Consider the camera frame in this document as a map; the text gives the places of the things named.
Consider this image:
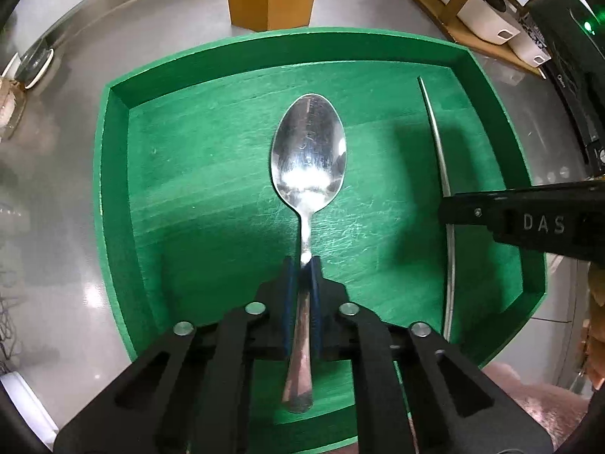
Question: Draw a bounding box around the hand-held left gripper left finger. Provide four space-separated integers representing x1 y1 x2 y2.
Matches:
53 255 299 454

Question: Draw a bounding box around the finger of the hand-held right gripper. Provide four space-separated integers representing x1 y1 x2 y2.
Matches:
437 189 504 243

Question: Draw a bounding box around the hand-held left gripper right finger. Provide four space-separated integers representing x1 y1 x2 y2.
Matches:
306 255 554 454

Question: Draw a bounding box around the metal chopstick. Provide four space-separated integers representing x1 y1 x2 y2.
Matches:
417 76 457 344

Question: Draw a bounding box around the green wooden tray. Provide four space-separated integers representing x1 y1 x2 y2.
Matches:
93 27 548 454

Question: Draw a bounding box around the metal spoon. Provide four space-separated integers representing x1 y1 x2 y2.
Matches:
271 93 347 413

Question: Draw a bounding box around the white plastic container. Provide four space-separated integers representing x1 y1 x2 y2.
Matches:
508 7 554 68
418 0 521 47

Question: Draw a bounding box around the pink garment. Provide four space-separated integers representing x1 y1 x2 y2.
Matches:
484 362 594 440

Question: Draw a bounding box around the wooden rack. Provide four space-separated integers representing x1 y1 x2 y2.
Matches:
378 0 551 78

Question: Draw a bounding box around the white saucer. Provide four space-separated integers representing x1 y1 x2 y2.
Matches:
23 50 56 90

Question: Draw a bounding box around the clear glass cup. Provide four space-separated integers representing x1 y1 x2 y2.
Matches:
14 40 53 83

